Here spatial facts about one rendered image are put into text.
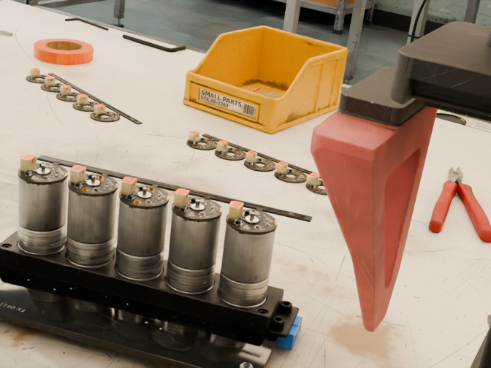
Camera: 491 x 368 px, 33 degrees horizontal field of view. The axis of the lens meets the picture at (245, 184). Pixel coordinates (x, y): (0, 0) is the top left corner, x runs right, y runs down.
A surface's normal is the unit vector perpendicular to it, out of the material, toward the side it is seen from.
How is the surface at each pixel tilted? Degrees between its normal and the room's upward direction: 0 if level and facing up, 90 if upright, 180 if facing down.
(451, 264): 0
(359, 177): 111
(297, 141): 0
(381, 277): 86
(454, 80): 90
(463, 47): 0
